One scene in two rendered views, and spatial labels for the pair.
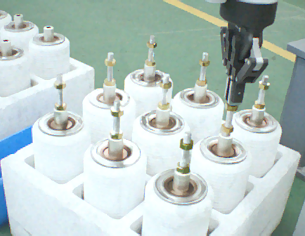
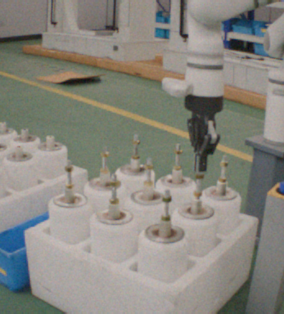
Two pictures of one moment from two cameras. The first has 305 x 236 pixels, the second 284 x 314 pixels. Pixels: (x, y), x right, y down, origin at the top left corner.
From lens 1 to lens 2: 0.31 m
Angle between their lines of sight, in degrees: 12
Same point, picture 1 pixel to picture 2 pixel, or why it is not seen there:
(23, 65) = (33, 166)
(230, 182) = (202, 233)
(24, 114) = (34, 205)
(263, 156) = (228, 218)
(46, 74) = (49, 175)
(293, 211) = not seen: hidden behind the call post
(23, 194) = (43, 255)
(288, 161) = (248, 223)
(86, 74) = (81, 175)
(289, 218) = not seen: hidden behind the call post
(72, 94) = not seen: hidden behind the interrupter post
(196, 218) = (177, 252)
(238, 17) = (196, 107)
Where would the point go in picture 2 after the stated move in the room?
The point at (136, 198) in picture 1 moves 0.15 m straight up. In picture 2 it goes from (132, 250) to (133, 180)
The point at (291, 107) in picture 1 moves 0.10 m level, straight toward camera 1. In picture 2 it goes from (253, 191) to (249, 205)
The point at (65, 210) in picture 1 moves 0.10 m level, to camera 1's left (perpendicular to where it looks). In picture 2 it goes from (78, 261) to (30, 257)
